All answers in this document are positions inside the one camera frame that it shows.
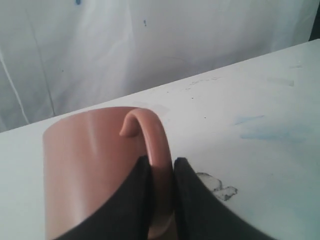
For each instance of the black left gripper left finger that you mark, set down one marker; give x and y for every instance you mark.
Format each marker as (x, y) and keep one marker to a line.
(127, 215)

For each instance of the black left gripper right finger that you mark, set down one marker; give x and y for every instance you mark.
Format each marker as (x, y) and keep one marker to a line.
(199, 215)

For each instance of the pink ceramic mug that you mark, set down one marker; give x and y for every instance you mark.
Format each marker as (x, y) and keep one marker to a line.
(87, 156)

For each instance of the white backdrop cloth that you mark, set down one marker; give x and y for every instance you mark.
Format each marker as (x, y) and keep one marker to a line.
(59, 56)

